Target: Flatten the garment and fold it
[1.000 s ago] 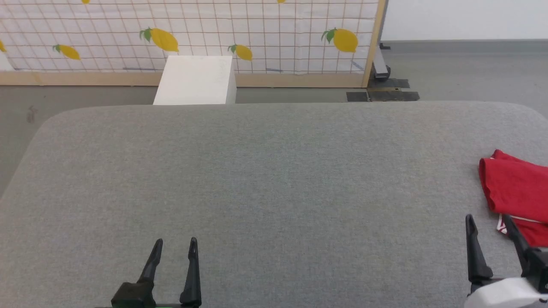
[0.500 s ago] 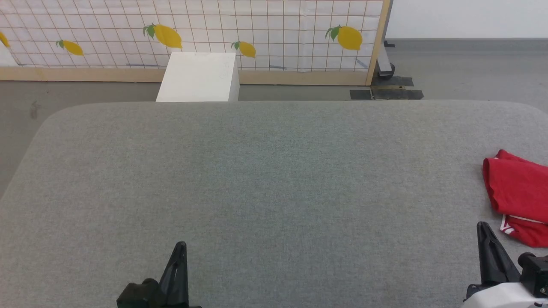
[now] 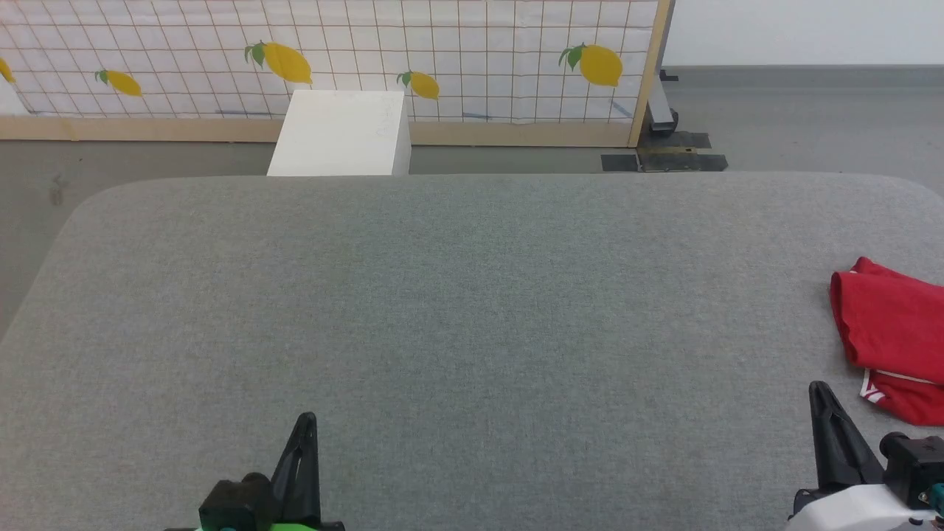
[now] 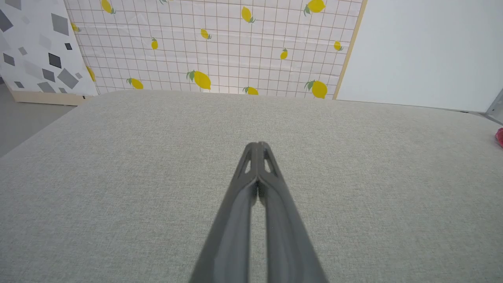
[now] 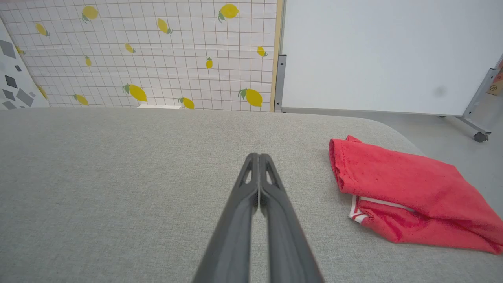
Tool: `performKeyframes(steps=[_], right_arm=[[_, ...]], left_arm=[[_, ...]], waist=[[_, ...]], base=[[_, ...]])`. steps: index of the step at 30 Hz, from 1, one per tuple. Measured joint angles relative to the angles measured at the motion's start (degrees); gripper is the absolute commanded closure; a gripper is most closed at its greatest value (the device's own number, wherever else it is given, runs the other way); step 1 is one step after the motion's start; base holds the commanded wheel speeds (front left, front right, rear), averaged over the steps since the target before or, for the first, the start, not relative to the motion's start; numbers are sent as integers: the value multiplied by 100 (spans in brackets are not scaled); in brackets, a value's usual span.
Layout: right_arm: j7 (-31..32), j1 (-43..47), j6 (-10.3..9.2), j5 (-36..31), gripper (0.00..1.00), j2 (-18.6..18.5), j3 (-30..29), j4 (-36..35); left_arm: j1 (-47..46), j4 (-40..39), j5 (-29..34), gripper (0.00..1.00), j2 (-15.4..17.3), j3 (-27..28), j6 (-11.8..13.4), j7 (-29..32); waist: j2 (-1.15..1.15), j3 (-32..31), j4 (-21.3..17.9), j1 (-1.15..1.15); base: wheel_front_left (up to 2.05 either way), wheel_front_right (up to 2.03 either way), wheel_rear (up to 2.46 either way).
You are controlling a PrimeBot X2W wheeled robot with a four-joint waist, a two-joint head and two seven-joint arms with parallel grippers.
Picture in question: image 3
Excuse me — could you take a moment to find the dark panel foot base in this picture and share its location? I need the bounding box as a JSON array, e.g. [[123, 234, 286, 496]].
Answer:
[[601, 66, 729, 173]]

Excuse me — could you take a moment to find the red white garment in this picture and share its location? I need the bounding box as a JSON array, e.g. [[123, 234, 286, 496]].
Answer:
[[830, 257, 944, 427]]

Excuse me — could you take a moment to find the white box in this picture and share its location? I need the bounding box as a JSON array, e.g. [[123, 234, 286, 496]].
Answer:
[[267, 90, 412, 178]]

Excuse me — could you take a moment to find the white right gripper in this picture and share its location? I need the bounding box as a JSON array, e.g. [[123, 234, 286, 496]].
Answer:
[[785, 381, 944, 531]]

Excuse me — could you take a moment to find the lemon print wooden framed panel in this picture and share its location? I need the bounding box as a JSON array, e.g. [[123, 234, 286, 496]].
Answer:
[[0, 0, 673, 147]]

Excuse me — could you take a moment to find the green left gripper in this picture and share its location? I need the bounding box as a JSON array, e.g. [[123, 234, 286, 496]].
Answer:
[[166, 412, 346, 531]]

